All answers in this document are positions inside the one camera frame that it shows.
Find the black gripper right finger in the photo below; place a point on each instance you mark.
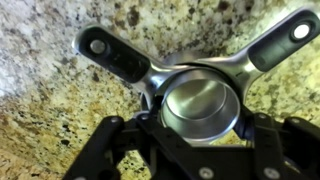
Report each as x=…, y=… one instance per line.
x=266, y=140

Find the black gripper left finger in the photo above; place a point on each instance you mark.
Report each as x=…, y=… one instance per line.
x=100, y=150

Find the small metal measuring cup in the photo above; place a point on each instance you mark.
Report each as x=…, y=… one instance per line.
x=200, y=103

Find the medium metal measuring cup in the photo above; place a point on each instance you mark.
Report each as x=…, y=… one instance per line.
x=280, y=43

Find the large metal measuring cup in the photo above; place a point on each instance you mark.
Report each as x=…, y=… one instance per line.
x=180, y=57

